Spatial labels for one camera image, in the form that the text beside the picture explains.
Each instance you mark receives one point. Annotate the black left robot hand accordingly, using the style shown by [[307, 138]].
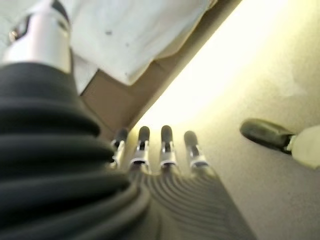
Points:
[[62, 175]]

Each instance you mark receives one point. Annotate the white duvet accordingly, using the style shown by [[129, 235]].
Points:
[[130, 32]]

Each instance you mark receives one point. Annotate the silver left robot leg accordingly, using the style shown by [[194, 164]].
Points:
[[265, 135]]

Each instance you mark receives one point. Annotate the brown upholstered bed frame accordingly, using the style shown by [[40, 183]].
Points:
[[120, 100]]

